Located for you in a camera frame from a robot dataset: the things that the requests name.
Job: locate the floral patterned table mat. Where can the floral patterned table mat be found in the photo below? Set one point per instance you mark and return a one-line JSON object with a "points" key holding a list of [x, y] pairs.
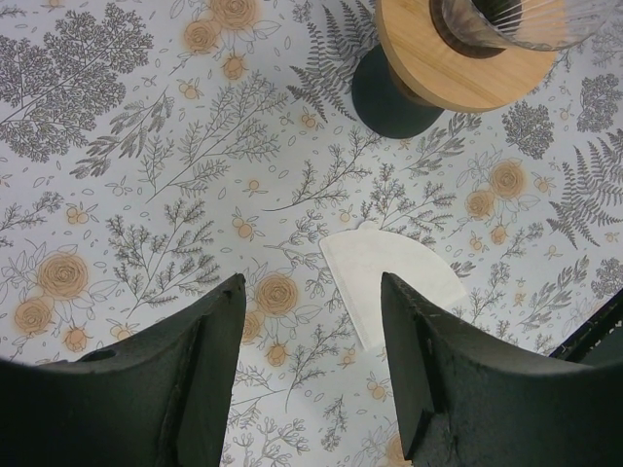
{"points": [[150, 149]]}

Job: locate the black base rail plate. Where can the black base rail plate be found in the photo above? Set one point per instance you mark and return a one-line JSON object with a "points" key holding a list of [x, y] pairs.
{"points": [[598, 340]]}

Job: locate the round wooden dripper base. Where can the round wooden dripper base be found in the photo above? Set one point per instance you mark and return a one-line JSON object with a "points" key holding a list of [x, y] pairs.
{"points": [[443, 77]]}

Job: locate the clear glass dripper cone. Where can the clear glass dripper cone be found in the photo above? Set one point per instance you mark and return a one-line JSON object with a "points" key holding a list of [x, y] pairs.
{"points": [[534, 25]]}

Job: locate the white paper coffee filter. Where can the white paper coffee filter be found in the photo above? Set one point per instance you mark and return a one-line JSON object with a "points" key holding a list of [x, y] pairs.
{"points": [[357, 260]]}

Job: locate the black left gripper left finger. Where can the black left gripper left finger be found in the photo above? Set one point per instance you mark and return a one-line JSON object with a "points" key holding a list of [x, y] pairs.
{"points": [[158, 398]]}

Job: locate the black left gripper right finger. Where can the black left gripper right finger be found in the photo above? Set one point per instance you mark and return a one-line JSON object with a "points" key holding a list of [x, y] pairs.
{"points": [[466, 398]]}

